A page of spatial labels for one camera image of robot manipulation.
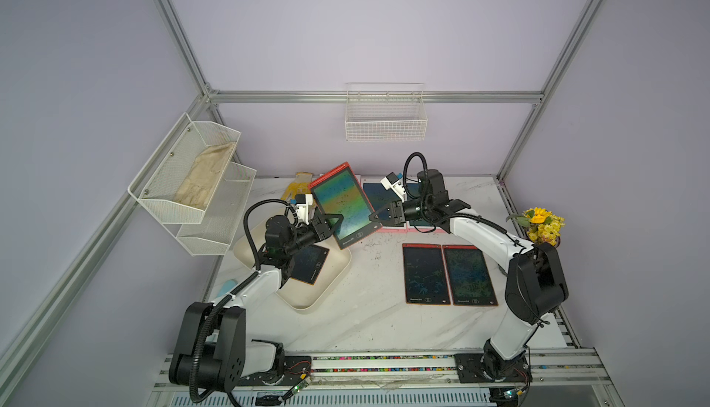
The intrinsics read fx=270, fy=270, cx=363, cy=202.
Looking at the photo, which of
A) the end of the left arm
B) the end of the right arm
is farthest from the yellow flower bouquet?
the end of the left arm

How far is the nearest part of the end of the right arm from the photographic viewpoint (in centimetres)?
66

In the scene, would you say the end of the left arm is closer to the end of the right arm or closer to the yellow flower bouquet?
the end of the right arm
